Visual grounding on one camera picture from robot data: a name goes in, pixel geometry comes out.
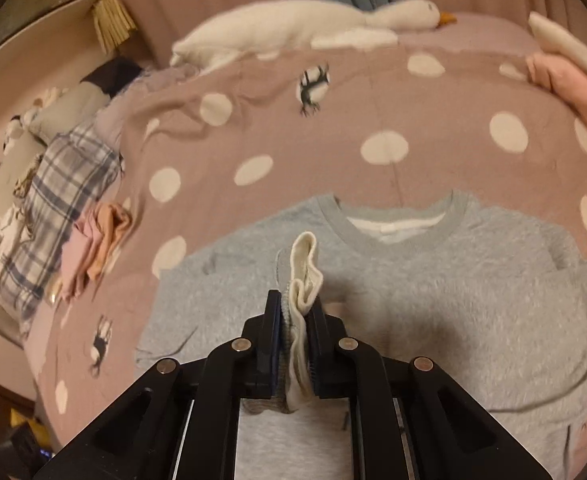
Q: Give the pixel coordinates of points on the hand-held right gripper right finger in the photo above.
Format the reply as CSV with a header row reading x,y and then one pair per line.
x,y
315,360

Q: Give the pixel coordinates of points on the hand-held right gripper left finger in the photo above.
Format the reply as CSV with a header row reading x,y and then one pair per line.
x,y
275,357

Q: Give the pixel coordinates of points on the grey sweatshirt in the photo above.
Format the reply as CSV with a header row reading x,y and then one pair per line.
x,y
423,300

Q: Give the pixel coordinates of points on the pink and orange clothes pile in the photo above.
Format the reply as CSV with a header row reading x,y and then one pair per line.
x,y
96,245

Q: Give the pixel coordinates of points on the pink polka dot blanket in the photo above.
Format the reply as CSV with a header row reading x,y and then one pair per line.
x,y
323,125

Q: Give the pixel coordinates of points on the blue plaid cloth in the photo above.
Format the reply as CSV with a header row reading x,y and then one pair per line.
x,y
68,195

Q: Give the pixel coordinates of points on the grey pillow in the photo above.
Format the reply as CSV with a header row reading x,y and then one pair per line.
x,y
68,107

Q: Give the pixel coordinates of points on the dark cloth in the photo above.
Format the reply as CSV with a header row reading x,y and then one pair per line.
x,y
113,74

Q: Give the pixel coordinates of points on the white goose plush toy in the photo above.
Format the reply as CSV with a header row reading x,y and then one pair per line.
x,y
273,30

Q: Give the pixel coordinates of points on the pink bed sheet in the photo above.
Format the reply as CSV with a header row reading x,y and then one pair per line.
x,y
473,35

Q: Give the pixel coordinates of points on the folded pink cloth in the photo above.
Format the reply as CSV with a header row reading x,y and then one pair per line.
x,y
573,90

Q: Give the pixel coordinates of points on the straw tassel bundle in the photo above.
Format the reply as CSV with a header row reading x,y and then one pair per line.
x,y
113,20

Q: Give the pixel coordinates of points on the folded cream cloth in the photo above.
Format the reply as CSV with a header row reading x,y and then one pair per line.
x,y
568,45

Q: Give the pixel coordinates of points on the white shelf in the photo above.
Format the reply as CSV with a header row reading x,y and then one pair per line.
x,y
28,25

